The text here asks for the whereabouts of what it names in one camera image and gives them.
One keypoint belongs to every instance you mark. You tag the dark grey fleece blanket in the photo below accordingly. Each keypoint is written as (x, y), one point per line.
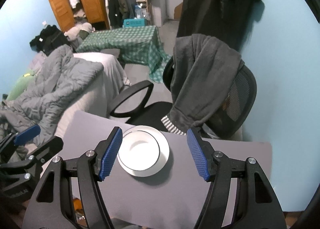
(204, 71)

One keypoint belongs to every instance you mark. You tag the white bed mattress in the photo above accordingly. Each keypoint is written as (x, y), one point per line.
(97, 96)

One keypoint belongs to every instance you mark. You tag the teal storage box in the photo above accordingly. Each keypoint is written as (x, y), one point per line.
(134, 22)

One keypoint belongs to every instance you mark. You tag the stack of light blue bowls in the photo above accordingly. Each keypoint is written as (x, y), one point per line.
(139, 151)

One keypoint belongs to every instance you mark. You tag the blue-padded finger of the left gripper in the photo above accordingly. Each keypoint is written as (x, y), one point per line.
(27, 135)

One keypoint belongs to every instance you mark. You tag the black hanging garment cover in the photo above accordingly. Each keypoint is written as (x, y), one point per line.
(226, 20)

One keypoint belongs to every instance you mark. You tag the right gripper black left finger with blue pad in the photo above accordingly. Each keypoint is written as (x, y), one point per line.
(68, 193)

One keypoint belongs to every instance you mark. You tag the black office chair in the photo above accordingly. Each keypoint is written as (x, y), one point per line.
(225, 122)

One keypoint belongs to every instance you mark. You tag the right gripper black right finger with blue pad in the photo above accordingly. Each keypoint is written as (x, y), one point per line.
(256, 204)

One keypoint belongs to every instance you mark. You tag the black clothes pile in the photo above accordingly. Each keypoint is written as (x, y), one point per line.
(50, 38)

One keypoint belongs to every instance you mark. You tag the stack of light blue plates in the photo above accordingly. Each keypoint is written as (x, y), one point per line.
(164, 152)

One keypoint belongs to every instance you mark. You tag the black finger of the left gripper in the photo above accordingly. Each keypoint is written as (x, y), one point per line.
(48, 150)

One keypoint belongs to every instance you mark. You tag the grey quilted comforter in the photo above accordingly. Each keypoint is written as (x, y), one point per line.
(61, 80)

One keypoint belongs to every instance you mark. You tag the green checkered cloth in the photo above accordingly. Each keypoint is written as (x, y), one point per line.
(137, 45)

